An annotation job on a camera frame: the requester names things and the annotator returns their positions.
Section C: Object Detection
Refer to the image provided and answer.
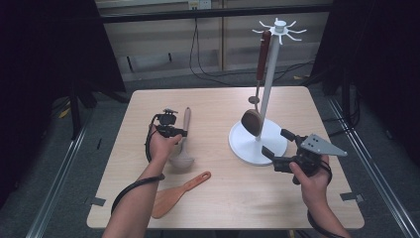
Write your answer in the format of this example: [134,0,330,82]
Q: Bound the person's left hand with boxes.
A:
[148,127,183,164]

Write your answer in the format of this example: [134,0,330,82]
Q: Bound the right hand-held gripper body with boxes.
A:
[272,133,349,185]

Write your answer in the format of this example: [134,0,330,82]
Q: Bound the black horizontal bar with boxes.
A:
[98,4,335,24]

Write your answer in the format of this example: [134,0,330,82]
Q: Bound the person's right hand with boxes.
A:
[289,155,332,213]

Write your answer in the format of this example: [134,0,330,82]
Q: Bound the thin black floor cable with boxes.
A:
[188,18,233,87]

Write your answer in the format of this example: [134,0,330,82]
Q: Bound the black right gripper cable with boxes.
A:
[306,161,345,238]

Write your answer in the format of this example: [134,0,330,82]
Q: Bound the orange wooden spatula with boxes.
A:
[151,171,212,220]

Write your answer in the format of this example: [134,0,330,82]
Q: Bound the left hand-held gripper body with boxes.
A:
[155,107,181,138]

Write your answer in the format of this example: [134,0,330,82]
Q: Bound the metal floor rail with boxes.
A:
[328,97,420,238]
[26,108,97,238]

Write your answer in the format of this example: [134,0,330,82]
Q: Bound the grey tape piece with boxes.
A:
[340,191,365,203]
[83,195,107,207]

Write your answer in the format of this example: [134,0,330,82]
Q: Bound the white wall socket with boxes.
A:
[187,0,212,10]

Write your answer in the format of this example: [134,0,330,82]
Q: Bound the white utensil rack stand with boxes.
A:
[228,18,307,167]

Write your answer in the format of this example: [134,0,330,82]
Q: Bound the beige wooden spoon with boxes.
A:
[168,106,196,171]

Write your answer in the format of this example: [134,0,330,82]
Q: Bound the black stand legs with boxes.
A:
[67,82,130,142]

